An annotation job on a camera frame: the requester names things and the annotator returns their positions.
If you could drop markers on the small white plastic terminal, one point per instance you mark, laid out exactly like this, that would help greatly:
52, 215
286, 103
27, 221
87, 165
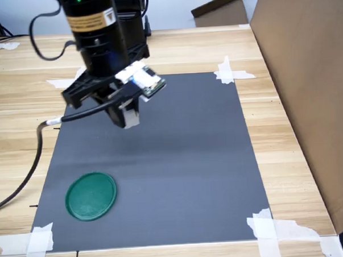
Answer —
131, 120

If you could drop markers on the round green lid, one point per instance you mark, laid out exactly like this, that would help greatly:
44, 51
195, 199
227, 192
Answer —
91, 196

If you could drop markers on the dark grey mat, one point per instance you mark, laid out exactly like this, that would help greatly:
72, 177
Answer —
167, 168

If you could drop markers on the crumpled white tape piece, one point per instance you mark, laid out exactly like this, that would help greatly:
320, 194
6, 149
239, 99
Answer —
1, 46

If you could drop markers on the small brown cardboard box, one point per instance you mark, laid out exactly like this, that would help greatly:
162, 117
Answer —
223, 13

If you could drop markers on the large brown cardboard box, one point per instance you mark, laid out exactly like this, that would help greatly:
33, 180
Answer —
314, 85

